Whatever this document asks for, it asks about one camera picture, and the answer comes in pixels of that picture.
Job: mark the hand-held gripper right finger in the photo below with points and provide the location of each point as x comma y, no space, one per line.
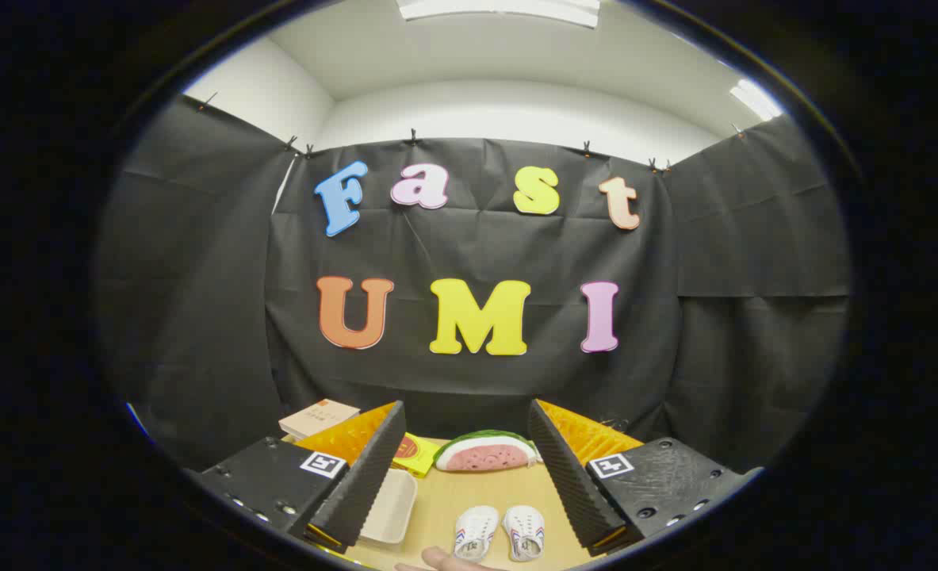
568,476

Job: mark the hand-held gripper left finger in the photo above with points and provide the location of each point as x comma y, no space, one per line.
365,484

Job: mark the cream fabric storage box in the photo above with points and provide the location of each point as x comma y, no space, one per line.
389,507

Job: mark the white canvas shoe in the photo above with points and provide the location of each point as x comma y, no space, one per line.
476,533
524,531

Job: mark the yellow book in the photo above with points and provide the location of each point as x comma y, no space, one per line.
417,456

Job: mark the watermelon slice plush toy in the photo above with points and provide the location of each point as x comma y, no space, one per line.
488,454

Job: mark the beige book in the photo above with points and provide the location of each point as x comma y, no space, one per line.
318,416

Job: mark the ceiling light panel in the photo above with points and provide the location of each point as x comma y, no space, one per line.
500,9
754,99

